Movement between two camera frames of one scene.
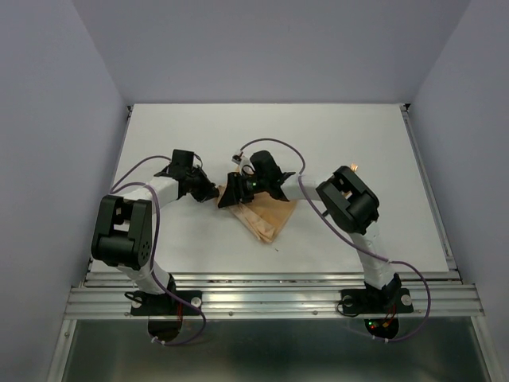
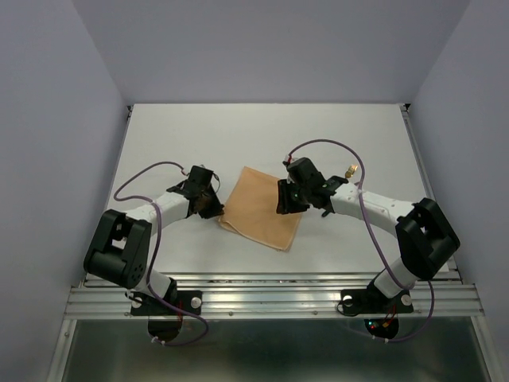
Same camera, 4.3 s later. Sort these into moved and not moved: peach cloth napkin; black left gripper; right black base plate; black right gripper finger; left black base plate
Moved: black right gripper finger; peach cloth napkin; black left gripper
Not moved: right black base plate; left black base plate
